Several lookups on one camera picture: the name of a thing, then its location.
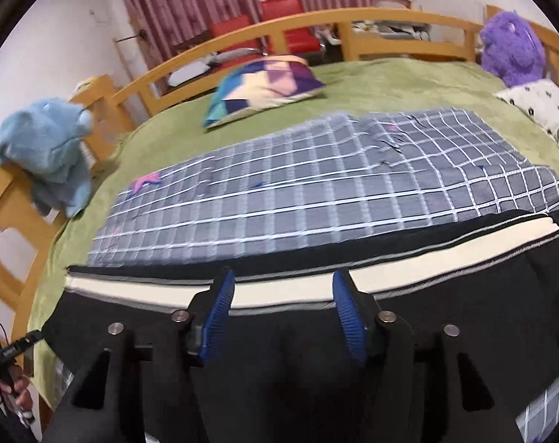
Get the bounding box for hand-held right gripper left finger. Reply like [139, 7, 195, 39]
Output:
[43, 266, 237, 443]

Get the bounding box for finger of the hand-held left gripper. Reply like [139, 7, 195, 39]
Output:
[3, 329, 46, 357]

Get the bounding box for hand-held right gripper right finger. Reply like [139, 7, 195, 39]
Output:
[332, 270, 525, 443]

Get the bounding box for black pants with white stripe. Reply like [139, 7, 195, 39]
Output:
[42, 210, 559, 443]

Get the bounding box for person's left hand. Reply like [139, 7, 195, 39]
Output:
[0, 373, 34, 413]

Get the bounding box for grey plaid blanket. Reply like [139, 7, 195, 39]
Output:
[86, 107, 559, 443]

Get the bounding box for green bed sheet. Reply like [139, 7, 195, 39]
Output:
[28, 58, 559, 409]

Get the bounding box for blue plush toy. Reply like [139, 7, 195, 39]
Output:
[0, 97, 96, 219]

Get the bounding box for colourful geometric pillow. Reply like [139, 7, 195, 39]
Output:
[202, 54, 327, 129]

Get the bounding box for red chair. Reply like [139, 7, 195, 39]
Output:
[209, 14, 262, 56]
[260, 0, 325, 56]

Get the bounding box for white patterned pillow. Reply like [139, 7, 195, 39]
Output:
[495, 79, 559, 137]

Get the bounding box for cluttered desk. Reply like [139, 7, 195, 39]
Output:
[351, 17, 434, 42]

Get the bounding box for purple plush toy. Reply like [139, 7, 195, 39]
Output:
[479, 11, 548, 87]

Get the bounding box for wooden bed frame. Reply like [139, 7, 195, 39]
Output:
[0, 4, 559, 379]

